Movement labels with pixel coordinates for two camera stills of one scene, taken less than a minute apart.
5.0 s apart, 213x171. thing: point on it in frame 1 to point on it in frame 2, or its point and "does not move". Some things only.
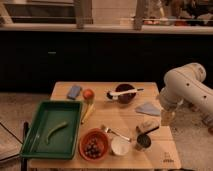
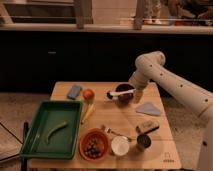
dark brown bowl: x=125 y=98 does not move
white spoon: x=115 y=94 does not move
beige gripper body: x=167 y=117 to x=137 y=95
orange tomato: x=88 y=94 does not move
